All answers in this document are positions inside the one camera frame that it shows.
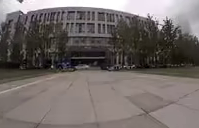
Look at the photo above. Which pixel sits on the row of parked cars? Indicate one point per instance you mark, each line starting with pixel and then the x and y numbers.
pixel 118 67

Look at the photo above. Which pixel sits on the row of dark trees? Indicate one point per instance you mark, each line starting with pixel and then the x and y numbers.
pixel 160 46

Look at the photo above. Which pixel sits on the dark hedge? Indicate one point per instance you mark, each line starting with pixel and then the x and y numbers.
pixel 3 64

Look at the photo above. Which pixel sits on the blue car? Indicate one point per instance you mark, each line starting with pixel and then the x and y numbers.
pixel 65 65

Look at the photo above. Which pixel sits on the large white curved building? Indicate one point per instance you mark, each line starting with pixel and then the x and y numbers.
pixel 87 30

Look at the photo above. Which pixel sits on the white car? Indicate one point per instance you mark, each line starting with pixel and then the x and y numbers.
pixel 82 66

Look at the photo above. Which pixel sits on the grass strip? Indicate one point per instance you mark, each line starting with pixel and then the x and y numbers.
pixel 183 71
pixel 10 75

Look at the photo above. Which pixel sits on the grey concrete paved road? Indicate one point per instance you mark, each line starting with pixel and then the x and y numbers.
pixel 97 100

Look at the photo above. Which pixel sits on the row of thin trees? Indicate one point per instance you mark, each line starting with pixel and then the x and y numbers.
pixel 37 46

